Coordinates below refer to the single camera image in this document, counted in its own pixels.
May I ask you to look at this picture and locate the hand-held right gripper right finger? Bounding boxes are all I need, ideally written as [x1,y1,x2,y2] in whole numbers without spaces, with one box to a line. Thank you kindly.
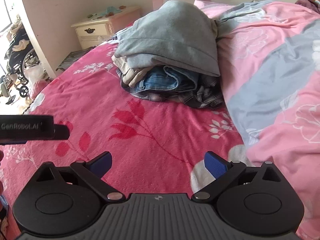
[191,151,283,202]

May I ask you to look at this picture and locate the cream nightstand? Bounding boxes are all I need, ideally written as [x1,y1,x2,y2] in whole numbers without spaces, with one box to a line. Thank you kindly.
[71,6,142,51]

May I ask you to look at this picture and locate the pink pillow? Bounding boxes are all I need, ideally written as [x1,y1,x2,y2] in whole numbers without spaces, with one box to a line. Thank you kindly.
[194,0,222,18]

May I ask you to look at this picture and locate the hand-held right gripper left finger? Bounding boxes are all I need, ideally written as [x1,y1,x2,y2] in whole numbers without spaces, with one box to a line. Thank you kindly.
[36,151,127,203]

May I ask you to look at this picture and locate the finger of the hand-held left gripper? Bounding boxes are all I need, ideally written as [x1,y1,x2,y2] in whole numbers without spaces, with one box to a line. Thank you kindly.
[53,124,70,140]

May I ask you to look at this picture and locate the grey sweatpants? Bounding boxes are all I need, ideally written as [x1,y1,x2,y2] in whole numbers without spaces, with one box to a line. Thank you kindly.
[114,0,221,78]

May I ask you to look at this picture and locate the red floral fleece blanket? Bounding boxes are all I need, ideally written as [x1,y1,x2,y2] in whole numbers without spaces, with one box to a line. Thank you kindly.
[0,39,250,205]

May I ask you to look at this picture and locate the teal cloth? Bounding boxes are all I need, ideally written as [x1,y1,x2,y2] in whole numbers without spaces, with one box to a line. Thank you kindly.
[87,7,123,18]

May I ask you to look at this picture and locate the green slatted stool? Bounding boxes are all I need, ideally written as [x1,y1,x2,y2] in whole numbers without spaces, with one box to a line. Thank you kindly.
[55,47,97,72]

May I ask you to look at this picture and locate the blue jeans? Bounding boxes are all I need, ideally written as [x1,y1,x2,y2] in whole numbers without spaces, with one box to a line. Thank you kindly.
[136,65,200,93]

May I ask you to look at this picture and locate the clear plastic bag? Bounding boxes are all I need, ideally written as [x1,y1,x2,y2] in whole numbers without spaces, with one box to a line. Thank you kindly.
[24,64,46,83]

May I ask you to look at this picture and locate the beige pants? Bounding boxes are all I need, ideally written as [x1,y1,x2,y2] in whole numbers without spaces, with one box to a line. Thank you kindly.
[111,17,220,87]

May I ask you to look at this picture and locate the wheelchair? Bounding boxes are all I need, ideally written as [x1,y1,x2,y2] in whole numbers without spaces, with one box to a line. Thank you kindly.
[0,25,41,98]

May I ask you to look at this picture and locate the dark plaid shirt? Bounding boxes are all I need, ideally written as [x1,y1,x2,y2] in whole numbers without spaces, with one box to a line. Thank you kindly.
[119,69,225,110]

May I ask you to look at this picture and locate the pink grey floral quilt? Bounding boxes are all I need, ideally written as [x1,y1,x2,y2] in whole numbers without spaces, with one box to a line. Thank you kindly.
[200,0,320,240]

